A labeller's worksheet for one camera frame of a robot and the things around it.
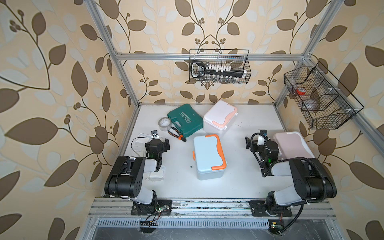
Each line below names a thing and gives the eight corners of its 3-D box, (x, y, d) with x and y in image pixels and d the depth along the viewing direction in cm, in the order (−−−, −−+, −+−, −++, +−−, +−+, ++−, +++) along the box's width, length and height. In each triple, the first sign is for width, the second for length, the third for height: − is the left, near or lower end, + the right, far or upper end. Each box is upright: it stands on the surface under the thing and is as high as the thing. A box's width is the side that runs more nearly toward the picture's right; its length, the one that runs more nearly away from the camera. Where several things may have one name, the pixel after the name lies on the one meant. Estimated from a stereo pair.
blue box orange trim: (197, 184, 83) (197, 174, 72) (191, 149, 97) (190, 137, 86) (224, 179, 85) (229, 169, 74) (215, 145, 99) (217, 133, 87)
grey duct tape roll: (157, 131, 107) (156, 128, 104) (160, 120, 114) (159, 117, 111) (170, 131, 107) (169, 128, 104) (172, 120, 114) (171, 117, 111)
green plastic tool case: (184, 139, 102) (183, 135, 97) (166, 117, 115) (165, 112, 111) (206, 126, 109) (206, 121, 105) (187, 106, 122) (187, 101, 118)
